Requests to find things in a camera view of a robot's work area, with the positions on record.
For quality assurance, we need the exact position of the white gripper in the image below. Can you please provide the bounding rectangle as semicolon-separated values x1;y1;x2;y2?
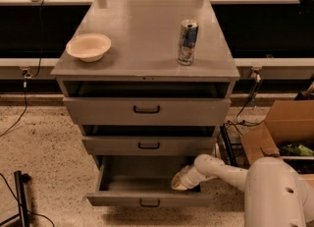
171;165;206;191

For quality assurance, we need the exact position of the grey bottom drawer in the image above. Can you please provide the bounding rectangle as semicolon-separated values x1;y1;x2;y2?
86;155;212;207

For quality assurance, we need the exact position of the grey drawer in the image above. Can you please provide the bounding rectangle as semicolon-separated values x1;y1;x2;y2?
82;137;216;156
86;155;212;207
64;97;231;126

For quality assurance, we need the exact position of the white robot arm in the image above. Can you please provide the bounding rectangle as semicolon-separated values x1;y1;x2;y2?
171;154;314;227

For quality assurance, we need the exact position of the grey middle drawer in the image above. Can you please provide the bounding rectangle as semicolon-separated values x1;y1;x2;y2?
82;137;216;156

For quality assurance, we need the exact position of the grey drawer cabinet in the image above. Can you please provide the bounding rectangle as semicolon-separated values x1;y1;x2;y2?
50;0;241;182

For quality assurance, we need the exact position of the grey top drawer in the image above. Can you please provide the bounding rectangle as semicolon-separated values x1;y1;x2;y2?
64;97;231;126

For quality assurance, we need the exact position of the black bar on floor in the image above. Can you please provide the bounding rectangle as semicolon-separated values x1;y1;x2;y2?
220;125;237;167

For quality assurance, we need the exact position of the green bag in box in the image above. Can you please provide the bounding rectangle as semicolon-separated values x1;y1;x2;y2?
279;142;314;157

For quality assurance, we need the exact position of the brown cardboard box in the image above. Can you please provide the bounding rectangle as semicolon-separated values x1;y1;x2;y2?
240;99;314;176

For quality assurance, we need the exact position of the blue silver drink can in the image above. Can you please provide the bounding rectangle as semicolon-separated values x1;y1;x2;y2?
178;20;198;65

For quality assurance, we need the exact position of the black stand leg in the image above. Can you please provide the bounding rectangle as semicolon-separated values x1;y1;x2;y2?
0;171;30;227

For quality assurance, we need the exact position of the white bowl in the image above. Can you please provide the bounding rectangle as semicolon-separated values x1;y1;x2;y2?
66;33;111;62

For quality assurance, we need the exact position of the black cables right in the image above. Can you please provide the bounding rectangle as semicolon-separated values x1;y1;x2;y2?
225;73;263;134

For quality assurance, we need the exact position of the black cable left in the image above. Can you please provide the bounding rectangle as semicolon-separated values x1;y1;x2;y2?
0;0;57;139

